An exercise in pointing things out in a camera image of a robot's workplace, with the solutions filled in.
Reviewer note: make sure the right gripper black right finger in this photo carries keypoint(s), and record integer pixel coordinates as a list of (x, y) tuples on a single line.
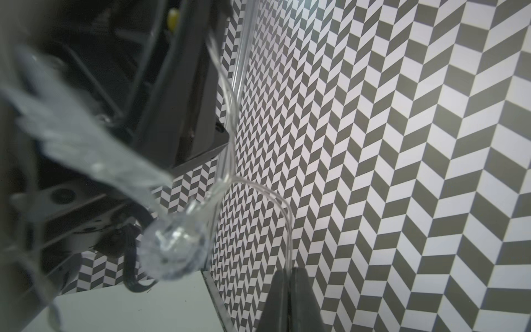
[(304, 310)]

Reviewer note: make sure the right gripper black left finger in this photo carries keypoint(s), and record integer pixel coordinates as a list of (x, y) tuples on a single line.
[(274, 317)]

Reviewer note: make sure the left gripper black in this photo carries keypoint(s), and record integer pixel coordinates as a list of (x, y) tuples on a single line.
[(179, 123)]

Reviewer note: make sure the left corner metal post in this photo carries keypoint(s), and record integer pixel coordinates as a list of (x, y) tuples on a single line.
[(244, 35)]

